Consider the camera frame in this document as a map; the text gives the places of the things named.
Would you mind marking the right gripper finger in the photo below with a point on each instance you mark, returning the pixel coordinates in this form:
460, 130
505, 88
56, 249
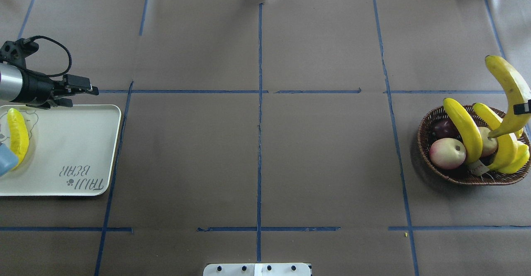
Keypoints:
522, 108

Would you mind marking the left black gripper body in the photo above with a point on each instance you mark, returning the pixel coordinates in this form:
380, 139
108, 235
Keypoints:
36, 86

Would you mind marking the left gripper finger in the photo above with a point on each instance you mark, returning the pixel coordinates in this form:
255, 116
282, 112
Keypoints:
60, 102
74, 84

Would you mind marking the large yellow banana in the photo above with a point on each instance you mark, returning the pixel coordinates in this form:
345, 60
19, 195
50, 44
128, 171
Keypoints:
516, 90

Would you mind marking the yellow toy banana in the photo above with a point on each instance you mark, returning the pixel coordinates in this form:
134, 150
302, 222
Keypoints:
19, 135

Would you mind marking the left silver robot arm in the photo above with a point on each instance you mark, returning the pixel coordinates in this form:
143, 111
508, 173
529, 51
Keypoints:
10, 86

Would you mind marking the yellow banana in basket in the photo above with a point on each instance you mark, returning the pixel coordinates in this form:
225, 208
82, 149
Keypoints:
467, 128
511, 155

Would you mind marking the brown wicker basket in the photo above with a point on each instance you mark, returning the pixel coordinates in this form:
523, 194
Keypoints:
424, 139

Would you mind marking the white bear-print tray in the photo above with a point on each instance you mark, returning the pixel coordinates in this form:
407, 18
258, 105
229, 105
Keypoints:
71, 151

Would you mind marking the peach-coloured toy apple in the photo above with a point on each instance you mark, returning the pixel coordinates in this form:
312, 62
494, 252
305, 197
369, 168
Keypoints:
447, 153

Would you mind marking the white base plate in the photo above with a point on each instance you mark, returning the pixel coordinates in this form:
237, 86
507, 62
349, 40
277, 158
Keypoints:
258, 269

